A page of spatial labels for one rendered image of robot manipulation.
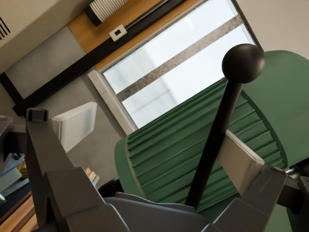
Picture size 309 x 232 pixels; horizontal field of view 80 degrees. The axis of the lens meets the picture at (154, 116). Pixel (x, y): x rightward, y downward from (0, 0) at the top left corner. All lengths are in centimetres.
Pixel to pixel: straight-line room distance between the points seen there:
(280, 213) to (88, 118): 31
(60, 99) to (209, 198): 179
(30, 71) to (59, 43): 39
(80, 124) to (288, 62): 27
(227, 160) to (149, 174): 13
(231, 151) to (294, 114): 13
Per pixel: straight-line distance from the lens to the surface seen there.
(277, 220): 37
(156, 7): 170
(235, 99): 18
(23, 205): 48
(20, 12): 184
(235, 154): 17
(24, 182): 60
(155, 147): 28
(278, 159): 30
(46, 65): 203
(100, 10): 169
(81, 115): 16
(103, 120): 182
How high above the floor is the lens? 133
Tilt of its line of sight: 9 degrees down
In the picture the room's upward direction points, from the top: 58 degrees clockwise
